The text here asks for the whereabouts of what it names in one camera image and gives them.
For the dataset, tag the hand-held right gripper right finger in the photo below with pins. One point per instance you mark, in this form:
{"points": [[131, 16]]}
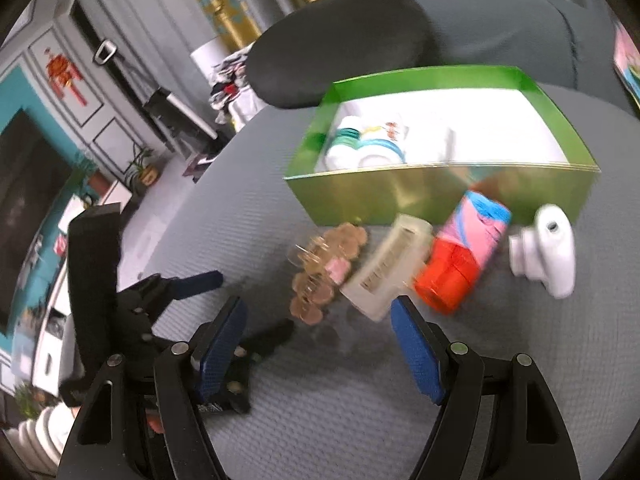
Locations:
{"points": [[417, 355]]}

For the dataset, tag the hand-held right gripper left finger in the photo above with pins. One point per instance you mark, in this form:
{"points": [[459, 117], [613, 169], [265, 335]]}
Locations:
{"points": [[222, 355]]}

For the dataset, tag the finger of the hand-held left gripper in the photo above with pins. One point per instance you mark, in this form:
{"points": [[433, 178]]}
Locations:
{"points": [[197, 282], [270, 337]]}

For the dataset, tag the orange bottle pink label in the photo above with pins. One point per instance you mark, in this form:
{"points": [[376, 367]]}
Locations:
{"points": [[450, 270]]}

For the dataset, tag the translucent white hair claw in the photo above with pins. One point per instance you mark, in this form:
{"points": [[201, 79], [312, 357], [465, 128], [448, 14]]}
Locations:
{"points": [[385, 270]]}

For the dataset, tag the green cardboard box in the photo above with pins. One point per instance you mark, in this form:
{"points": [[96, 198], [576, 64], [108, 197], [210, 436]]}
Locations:
{"points": [[400, 195]]}

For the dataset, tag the white bottle green label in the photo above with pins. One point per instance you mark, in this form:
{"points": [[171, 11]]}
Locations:
{"points": [[342, 152]]}

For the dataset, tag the white bottle blue label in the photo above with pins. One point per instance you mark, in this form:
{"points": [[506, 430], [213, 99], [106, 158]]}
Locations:
{"points": [[380, 152]]}

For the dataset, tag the white television cabinet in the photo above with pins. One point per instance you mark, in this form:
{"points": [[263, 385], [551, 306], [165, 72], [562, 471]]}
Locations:
{"points": [[55, 310]]}

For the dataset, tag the potted plant terracotta pot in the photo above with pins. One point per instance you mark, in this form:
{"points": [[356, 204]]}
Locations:
{"points": [[97, 180]]}

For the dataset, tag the grey waffle blanket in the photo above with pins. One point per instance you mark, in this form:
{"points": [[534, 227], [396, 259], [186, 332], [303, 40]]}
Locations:
{"points": [[325, 410]]}

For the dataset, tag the black television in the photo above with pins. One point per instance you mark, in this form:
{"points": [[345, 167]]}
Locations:
{"points": [[25, 210]]}

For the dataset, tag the potted plant yellow pot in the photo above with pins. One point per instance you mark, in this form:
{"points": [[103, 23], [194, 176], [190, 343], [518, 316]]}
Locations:
{"points": [[142, 170]]}

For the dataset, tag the white ribbed container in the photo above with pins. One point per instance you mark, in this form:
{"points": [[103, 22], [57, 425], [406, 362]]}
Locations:
{"points": [[40, 440]]}

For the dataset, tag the pile of clothes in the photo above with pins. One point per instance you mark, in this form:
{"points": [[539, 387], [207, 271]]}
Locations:
{"points": [[230, 85]]}

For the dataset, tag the grey curtain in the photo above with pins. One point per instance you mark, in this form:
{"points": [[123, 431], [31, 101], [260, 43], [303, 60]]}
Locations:
{"points": [[150, 10]]}

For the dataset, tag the dark grey cushion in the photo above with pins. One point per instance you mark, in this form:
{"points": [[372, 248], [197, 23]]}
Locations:
{"points": [[340, 45]]}

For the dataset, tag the grey sofa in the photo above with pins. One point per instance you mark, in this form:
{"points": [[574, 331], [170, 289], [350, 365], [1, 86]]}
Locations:
{"points": [[500, 30]]}

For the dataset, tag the colourful cartoon printed cloth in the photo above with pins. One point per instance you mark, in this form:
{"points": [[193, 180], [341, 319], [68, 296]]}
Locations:
{"points": [[629, 65]]}

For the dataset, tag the red wall ornament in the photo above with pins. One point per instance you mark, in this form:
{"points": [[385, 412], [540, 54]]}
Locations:
{"points": [[62, 72]]}

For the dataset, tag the grey wall bracket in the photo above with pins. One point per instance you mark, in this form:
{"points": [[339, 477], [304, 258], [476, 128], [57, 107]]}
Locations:
{"points": [[105, 52]]}

